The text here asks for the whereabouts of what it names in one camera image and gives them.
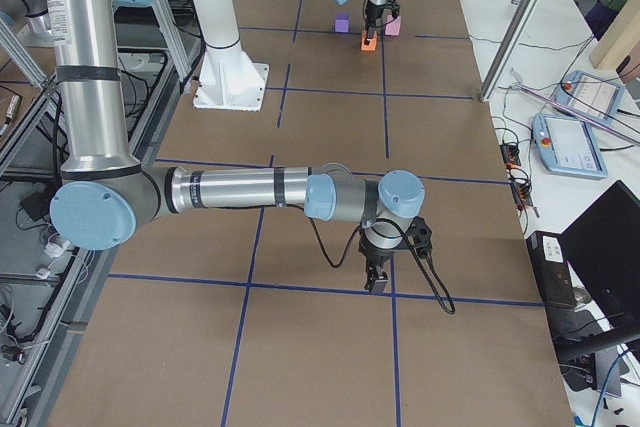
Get orange foam cube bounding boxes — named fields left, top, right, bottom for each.
left=360, top=31, right=378, bottom=52

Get pink foam cube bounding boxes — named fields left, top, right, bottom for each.
left=384, top=15, right=402, bottom=37

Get purple foam cube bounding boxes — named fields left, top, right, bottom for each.
left=334, top=12, right=350, bottom=33

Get black box with label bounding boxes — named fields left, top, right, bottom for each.
left=526, top=231, right=577, bottom=310

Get near teach pendant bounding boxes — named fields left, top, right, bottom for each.
left=532, top=114, right=608, bottom=180

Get teach pendant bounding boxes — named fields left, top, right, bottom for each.
left=554, top=70, right=625, bottom=125
left=532, top=114, right=608, bottom=180

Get black laptop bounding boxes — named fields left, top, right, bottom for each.
left=556, top=180, right=639, bottom=362

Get far teach pendant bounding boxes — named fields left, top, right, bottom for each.
left=554, top=70, right=625, bottom=125

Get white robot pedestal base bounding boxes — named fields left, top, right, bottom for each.
left=193, top=0, right=269, bottom=112

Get aluminium frame post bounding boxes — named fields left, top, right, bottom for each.
left=479, top=0, right=539, bottom=102

